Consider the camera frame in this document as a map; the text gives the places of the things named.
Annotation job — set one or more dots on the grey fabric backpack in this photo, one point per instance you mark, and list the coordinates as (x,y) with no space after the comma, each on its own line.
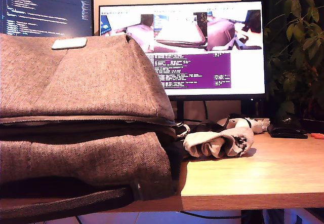
(88,82)

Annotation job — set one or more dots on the pair of grey socks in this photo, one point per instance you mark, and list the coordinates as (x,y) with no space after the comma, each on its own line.
(243,135)

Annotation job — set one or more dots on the black table leg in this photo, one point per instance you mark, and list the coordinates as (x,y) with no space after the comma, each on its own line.
(253,217)

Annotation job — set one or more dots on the monitor showing dark code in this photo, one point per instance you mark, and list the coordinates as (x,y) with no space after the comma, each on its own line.
(38,11)

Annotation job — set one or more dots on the small orange object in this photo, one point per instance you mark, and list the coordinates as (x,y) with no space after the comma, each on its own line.
(317,135)

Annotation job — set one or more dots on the green leafy potted plant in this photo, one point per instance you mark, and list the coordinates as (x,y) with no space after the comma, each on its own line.
(315,13)

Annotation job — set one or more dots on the monitor showing camera feeds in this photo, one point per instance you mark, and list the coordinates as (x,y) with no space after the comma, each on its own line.
(248,69)

